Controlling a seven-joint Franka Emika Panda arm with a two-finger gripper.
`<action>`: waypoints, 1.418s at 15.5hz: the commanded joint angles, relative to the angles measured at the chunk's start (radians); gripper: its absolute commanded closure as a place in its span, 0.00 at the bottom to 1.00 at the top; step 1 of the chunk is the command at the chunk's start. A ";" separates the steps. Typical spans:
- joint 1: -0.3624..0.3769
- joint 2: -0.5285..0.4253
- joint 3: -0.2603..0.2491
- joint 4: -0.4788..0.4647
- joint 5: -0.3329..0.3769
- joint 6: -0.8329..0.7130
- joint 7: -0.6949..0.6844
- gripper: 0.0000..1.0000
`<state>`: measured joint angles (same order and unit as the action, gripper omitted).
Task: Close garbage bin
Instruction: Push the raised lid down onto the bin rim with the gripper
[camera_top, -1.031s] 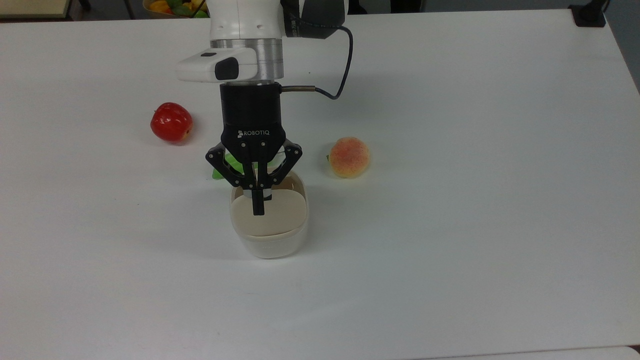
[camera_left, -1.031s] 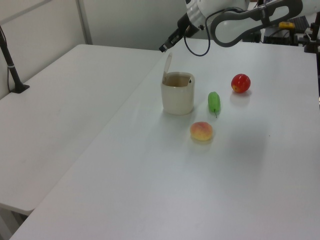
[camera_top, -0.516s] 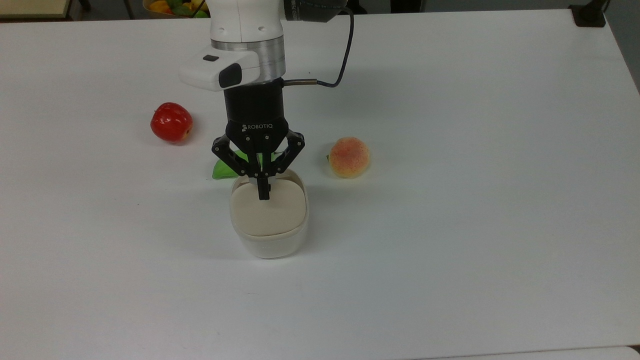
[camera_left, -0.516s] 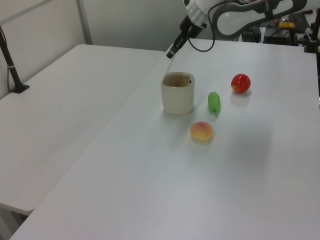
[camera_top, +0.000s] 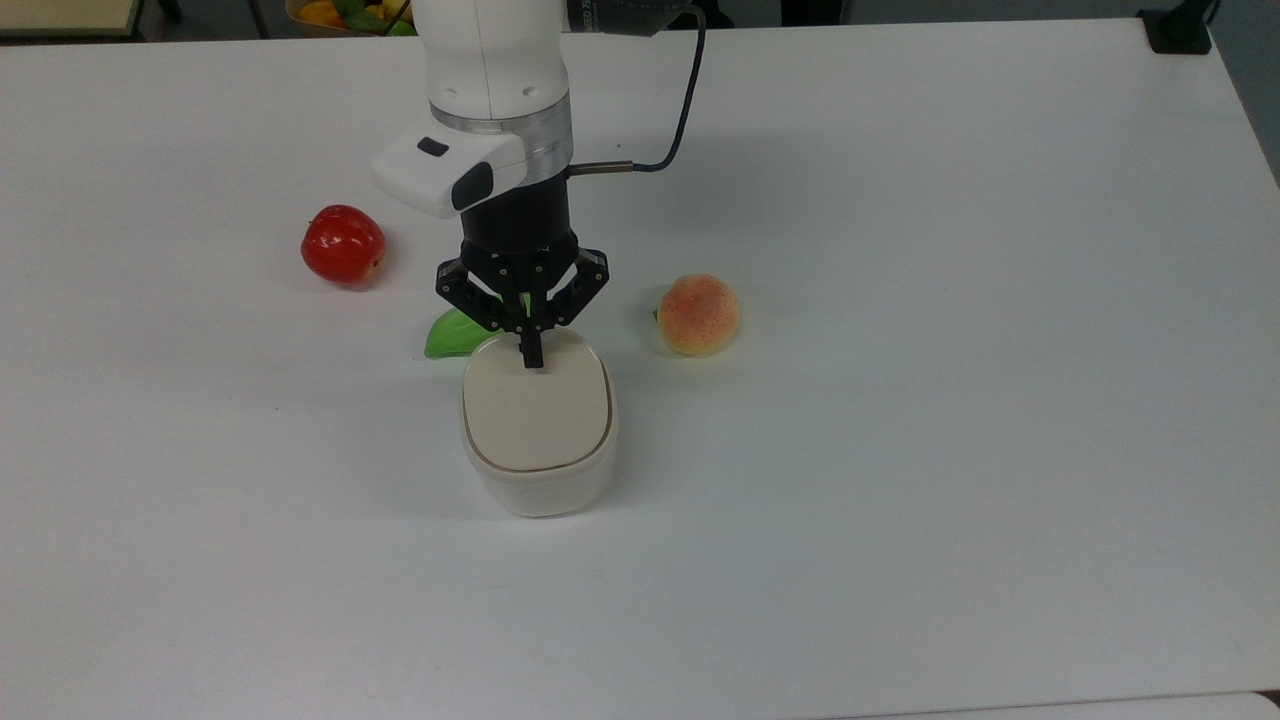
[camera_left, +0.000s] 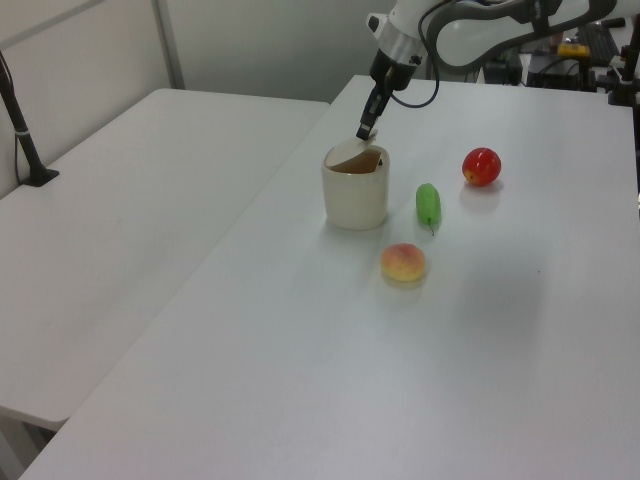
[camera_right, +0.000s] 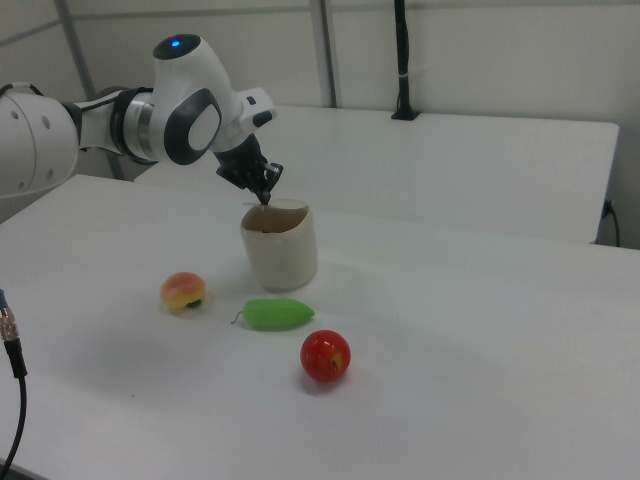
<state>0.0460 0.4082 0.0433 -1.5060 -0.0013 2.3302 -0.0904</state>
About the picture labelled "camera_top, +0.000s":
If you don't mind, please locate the toy peach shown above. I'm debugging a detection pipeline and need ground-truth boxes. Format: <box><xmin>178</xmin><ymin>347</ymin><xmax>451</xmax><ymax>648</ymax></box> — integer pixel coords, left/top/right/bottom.
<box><xmin>655</xmin><ymin>273</ymin><xmax>743</xmax><ymax>359</ymax></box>

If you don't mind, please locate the wooden side table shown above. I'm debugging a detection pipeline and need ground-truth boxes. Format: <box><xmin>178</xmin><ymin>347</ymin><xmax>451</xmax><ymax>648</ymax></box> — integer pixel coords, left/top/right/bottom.
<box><xmin>0</xmin><ymin>0</ymin><xmax>148</xmax><ymax>42</ymax></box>

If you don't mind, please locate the bowl of toy fruit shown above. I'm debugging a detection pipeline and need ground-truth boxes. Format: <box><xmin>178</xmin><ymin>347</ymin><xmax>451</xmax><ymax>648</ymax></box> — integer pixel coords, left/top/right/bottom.
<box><xmin>284</xmin><ymin>0</ymin><xmax>420</xmax><ymax>40</ymax></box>

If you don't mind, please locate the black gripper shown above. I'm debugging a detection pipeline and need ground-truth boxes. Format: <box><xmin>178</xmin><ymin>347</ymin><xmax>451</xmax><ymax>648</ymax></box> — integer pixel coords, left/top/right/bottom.
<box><xmin>434</xmin><ymin>178</ymin><xmax>610</xmax><ymax>370</ymax></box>

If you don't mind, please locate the green toy pepper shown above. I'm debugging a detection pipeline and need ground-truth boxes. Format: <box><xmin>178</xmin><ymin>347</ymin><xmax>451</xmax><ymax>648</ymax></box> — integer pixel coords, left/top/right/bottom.
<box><xmin>423</xmin><ymin>294</ymin><xmax>532</xmax><ymax>362</ymax></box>

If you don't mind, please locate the cream garbage bin lid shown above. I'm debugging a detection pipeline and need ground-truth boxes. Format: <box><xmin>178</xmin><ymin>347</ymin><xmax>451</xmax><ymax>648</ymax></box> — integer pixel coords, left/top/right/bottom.
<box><xmin>463</xmin><ymin>329</ymin><xmax>614</xmax><ymax>474</ymax></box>

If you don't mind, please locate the red toy apple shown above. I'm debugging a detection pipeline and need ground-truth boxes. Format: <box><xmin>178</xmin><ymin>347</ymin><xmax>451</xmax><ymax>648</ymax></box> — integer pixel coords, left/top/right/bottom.
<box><xmin>300</xmin><ymin>203</ymin><xmax>388</xmax><ymax>288</ymax></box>

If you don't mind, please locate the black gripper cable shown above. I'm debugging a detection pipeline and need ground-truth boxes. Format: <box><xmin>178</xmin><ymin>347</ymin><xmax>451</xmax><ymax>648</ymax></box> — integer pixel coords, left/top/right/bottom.
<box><xmin>568</xmin><ymin>4</ymin><xmax>708</xmax><ymax>177</ymax></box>

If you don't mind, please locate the black clamp base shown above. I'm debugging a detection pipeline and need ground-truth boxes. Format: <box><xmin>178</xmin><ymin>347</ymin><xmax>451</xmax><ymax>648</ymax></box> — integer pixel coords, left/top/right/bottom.
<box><xmin>1137</xmin><ymin>0</ymin><xmax>1218</xmax><ymax>57</ymax></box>

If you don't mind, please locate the cream plastic garbage bin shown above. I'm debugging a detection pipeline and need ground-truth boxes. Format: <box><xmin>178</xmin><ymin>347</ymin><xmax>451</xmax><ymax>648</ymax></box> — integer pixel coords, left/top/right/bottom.
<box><xmin>458</xmin><ymin>328</ymin><xmax>621</xmax><ymax>520</ymax></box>

